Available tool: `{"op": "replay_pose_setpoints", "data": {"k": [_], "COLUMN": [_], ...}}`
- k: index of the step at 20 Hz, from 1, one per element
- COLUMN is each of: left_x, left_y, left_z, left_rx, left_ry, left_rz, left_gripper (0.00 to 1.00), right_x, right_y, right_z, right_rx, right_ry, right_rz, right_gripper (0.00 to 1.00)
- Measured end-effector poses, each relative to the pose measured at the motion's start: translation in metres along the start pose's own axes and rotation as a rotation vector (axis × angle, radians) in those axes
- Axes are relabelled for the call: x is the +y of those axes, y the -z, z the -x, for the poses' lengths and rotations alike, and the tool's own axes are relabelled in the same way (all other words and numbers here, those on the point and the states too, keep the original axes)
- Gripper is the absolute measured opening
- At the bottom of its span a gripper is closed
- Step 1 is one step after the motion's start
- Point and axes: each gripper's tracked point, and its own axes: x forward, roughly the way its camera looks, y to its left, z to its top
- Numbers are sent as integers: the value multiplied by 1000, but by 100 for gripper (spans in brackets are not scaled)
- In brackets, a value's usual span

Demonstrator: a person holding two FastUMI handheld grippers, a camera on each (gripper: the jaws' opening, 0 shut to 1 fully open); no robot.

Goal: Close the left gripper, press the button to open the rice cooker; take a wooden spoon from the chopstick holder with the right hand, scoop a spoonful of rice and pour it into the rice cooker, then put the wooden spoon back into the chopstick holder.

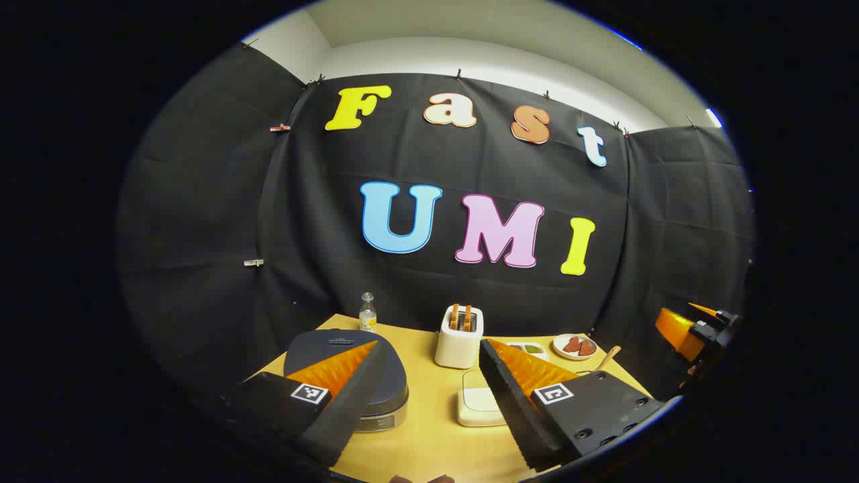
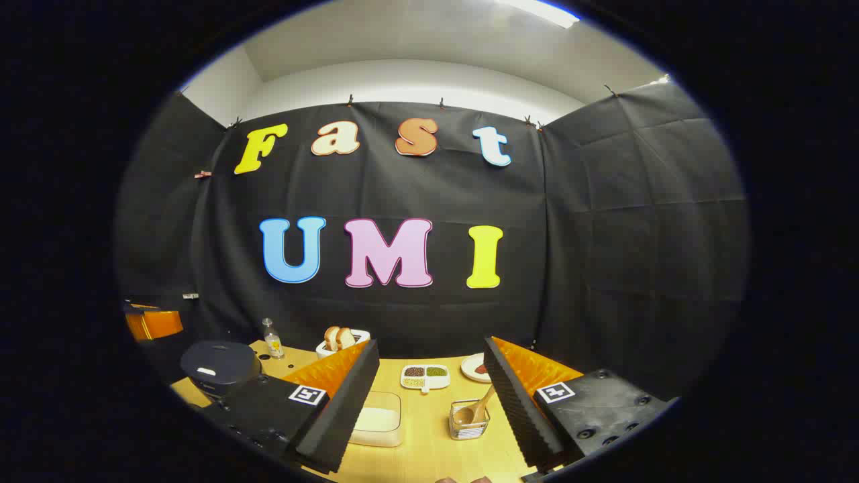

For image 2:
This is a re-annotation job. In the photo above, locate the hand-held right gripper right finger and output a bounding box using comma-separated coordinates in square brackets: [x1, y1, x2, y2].
[483, 335, 678, 474]

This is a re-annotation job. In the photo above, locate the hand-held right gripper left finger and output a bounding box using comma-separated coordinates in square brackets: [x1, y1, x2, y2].
[200, 339, 381, 476]

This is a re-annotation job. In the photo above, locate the wooden spoon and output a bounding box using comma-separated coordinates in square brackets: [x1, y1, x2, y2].
[455, 384, 497, 426]

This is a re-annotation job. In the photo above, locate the clear wire chopstick holder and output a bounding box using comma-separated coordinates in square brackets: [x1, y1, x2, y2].
[449, 400, 491, 441]

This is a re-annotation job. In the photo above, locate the dark blue rice cooker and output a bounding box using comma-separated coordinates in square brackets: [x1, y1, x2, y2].
[180, 340, 262, 402]

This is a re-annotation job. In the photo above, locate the small white round plate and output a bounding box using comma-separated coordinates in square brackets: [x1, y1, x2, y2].
[461, 354, 494, 384]

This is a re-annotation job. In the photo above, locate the white toaster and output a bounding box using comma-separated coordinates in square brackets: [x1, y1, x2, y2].
[315, 329, 371, 360]

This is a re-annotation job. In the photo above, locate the white divided bean dish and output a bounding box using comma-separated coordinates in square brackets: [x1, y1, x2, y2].
[401, 364, 451, 393]

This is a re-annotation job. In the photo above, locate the small clear glass bottle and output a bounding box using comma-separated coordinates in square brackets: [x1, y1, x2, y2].
[262, 318, 285, 360]

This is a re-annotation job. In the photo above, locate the black backdrop cloth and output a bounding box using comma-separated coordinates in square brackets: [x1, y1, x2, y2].
[114, 80, 751, 403]

